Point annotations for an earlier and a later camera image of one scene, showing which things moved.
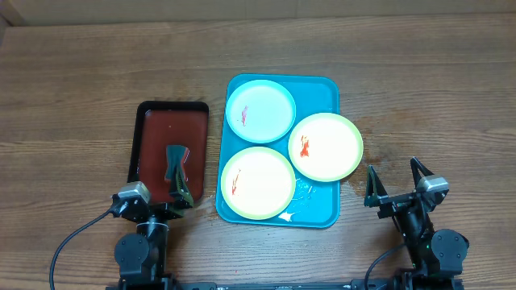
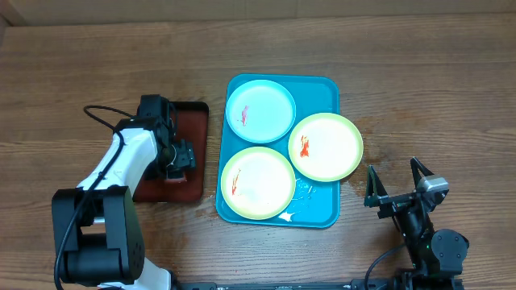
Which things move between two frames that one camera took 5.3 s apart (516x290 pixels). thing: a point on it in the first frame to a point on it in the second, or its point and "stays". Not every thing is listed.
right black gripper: x=399 y=202 stays
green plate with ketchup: x=325 y=147 stays
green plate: x=258 y=183 stays
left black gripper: x=181 y=200 to x=185 y=159
